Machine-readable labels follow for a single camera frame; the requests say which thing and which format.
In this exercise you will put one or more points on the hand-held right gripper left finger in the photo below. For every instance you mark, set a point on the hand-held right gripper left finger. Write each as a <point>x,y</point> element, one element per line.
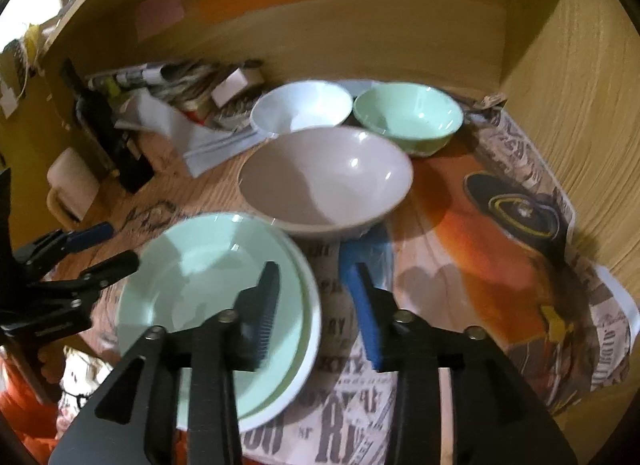
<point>265,315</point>

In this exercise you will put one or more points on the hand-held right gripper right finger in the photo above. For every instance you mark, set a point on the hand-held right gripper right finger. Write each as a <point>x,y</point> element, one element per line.
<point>360,315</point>

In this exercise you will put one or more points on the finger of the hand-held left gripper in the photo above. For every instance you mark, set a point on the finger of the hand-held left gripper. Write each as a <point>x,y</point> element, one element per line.
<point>92,235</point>
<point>115,265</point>

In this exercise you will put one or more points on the white plate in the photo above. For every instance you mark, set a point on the white plate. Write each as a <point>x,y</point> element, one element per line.
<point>314,330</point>

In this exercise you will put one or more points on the mint green plate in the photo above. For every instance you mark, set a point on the mint green plate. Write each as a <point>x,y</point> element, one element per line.
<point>200,275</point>

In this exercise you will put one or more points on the grey bowl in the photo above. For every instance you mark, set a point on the grey bowl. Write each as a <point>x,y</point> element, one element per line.
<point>320,180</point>

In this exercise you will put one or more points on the mint green bowl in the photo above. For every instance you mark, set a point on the mint green bowl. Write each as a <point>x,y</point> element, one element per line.
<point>405,110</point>

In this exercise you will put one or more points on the white bowl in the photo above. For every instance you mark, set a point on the white bowl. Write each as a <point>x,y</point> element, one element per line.
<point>300,105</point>

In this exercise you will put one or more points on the cream mug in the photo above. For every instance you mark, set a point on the cream mug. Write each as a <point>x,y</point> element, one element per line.
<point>75,180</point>

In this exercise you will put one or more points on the orange garment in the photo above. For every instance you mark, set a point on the orange garment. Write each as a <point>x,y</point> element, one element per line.
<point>22,395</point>

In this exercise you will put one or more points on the dark wine bottle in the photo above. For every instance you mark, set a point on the dark wine bottle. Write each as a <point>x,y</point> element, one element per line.
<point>105,135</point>

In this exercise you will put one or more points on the newspaper print tablecloth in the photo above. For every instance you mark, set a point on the newspaper print tablecloth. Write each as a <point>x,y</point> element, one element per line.
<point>450,205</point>

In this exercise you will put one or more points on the yellow green tube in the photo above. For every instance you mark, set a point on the yellow green tube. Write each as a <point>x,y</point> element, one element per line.
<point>112,87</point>

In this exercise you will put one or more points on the white tag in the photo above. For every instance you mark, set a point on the white tag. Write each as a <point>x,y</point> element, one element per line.
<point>7,100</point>

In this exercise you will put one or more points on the stack of newspapers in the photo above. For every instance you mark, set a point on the stack of newspapers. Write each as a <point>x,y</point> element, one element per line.
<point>165,75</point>

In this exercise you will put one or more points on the yellow tassel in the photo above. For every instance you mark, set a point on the yellow tassel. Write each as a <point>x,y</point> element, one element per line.
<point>31,40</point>

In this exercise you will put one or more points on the small white carton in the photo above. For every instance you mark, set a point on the small white carton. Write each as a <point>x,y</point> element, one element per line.
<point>232,85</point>

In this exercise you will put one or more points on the wooden shelf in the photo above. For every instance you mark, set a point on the wooden shelf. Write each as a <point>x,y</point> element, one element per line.
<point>75,10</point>

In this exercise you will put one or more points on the pink sticky note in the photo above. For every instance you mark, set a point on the pink sticky note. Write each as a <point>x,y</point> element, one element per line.
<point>160,12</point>

